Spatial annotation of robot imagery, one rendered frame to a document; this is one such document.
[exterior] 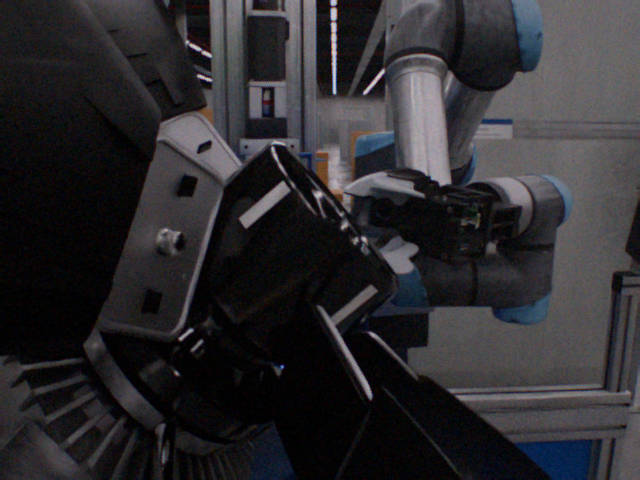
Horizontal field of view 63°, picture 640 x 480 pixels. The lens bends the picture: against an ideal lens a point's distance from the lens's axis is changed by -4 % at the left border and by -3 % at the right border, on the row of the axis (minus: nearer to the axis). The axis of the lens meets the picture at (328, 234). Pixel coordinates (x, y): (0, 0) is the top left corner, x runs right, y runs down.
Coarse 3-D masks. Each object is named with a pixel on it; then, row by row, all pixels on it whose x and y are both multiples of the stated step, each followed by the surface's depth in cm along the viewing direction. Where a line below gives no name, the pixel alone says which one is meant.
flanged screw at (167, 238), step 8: (160, 232) 24; (168, 232) 24; (176, 232) 24; (160, 240) 24; (168, 240) 24; (176, 240) 24; (184, 240) 25; (160, 248) 24; (168, 248) 24; (176, 248) 25; (184, 248) 25
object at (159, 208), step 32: (160, 160) 24; (192, 160) 26; (160, 192) 24; (160, 224) 24; (192, 224) 26; (128, 256) 23; (160, 256) 25; (192, 256) 27; (128, 288) 23; (160, 288) 25; (192, 288) 27; (128, 320) 23; (160, 320) 25
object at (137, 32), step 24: (96, 0) 38; (120, 0) 40; (144, 0) 42; (120, 24) 38; (144, 24) 39; (168, 24) 41; (120, 48) 36; (144, 48) 38; (168, 48) 39; (144, 72) 36; (168, 72) 37; (192, 72) 39; (168, 96) 36; (192, 96) 37
